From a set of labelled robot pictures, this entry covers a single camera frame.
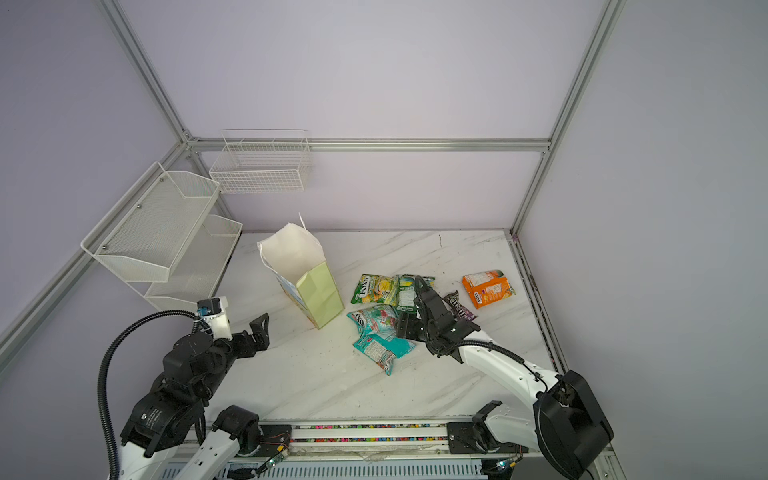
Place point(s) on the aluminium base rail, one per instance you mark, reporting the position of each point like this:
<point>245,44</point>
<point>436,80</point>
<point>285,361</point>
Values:
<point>394,448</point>

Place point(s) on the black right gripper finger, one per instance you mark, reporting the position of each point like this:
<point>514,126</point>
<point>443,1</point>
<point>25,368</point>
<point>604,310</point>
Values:
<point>408,322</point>
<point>429,304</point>

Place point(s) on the orange snack box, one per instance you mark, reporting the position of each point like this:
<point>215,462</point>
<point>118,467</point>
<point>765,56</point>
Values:
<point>487,287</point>

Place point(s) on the white wire wall basket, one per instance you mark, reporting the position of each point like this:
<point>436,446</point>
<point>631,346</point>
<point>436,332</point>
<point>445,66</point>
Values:
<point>263,161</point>

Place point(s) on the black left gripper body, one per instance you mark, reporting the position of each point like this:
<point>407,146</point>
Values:
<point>241,346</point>

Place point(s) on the purple chocolate bar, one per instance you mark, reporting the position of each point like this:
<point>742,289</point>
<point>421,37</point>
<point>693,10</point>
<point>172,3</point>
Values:
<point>459,310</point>

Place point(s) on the white mesh wall shelf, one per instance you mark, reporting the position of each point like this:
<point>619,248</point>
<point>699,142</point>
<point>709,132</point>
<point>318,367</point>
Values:
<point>164,240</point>

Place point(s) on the red green candy packet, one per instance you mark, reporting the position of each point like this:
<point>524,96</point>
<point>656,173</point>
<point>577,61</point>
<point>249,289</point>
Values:
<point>376,319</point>

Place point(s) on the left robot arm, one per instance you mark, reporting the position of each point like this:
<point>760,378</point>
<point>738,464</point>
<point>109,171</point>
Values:
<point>160,421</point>

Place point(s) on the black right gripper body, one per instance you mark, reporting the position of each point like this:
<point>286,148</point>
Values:
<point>430,332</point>

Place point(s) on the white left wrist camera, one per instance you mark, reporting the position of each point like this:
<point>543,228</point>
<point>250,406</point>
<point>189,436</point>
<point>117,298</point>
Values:
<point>212,318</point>

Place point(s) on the yellow green snack packet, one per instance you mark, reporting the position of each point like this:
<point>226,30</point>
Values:
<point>376,289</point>

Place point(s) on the teal snack packet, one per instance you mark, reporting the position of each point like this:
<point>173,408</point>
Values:
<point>384,351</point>

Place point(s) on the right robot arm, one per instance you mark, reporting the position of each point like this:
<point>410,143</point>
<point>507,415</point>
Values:
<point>566,422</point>

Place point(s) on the white green paper bag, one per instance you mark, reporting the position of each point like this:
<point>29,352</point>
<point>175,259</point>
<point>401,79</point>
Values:
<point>297,260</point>

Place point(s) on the aluminium frame post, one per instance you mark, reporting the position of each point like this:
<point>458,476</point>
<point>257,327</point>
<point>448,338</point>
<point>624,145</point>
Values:
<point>129,41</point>

